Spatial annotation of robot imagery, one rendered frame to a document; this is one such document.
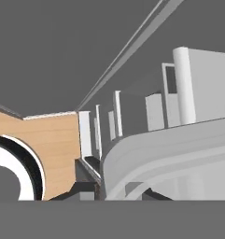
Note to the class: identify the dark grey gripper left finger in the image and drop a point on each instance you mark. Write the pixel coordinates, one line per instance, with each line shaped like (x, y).
(86, 186)

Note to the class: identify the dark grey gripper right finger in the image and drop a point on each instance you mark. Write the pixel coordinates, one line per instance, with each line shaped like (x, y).
(134, 191)

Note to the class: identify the light grey curved fridge shelf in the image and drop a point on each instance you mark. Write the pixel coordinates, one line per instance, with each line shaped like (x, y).
(166, 149)

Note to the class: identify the light wood cabinet panel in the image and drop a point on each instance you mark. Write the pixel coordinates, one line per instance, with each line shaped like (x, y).
(54, 140)

